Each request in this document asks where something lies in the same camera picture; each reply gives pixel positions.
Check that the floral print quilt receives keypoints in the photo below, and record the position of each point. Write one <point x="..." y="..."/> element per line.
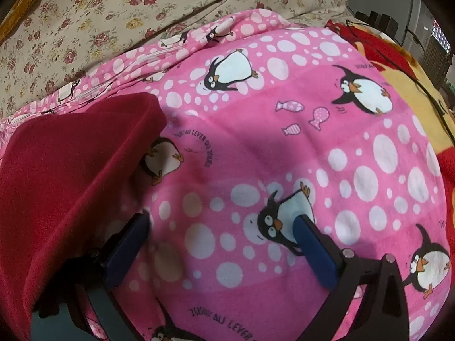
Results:
<point x="106" y="14"/>

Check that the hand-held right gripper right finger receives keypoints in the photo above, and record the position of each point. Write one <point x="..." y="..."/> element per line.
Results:
<point x="314" y="252"/>

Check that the red and yellow blanket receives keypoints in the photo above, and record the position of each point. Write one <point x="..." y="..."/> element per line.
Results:
<point x="401" y="57"/>

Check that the pink penguin print blanket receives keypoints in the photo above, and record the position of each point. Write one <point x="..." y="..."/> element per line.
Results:
<point x="248" y="131"/>

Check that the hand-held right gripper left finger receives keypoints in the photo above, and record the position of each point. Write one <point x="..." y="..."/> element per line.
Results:
<point x="128" y="245"/>

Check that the dark box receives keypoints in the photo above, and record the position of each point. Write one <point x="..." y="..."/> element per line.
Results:
<point x="389" y="25"/>

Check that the dark red fleece garment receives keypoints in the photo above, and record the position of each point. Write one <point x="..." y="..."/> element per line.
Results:
<point x="53" y="184"/>

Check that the brown slatted crate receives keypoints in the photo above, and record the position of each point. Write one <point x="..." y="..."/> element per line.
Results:
<point x="437" y="60"/>

